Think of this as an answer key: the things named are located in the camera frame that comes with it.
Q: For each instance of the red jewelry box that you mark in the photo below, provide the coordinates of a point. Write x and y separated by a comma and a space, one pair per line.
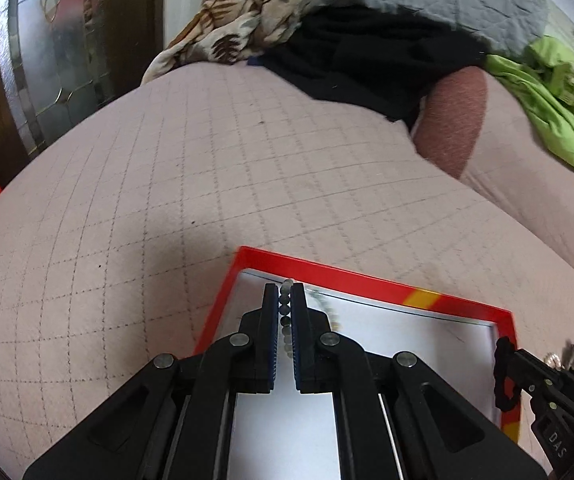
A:
417, 345

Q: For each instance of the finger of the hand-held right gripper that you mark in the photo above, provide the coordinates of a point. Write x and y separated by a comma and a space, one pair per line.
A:
542, 375

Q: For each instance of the black cloth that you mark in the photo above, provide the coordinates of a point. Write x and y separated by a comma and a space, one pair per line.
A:
367, 60

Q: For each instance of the pink bolster with red ends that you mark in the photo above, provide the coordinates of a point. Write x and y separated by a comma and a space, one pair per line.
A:
517, 160

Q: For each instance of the pink quilted blanket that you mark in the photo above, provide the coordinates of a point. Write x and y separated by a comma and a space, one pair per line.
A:
167, 185

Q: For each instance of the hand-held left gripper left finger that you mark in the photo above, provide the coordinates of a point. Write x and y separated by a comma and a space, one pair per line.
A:
270, 340

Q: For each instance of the lime green cloth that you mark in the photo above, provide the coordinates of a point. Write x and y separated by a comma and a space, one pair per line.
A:
557, 110

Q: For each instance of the gold scrunchie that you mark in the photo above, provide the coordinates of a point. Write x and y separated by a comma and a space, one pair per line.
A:
553, 360

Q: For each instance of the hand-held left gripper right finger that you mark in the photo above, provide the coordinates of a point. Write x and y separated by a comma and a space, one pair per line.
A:
298, 340

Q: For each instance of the brown floral cloth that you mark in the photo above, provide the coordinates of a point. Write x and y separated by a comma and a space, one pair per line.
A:
247, 25

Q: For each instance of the stained glass door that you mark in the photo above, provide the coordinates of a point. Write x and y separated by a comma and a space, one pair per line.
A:
52, 60

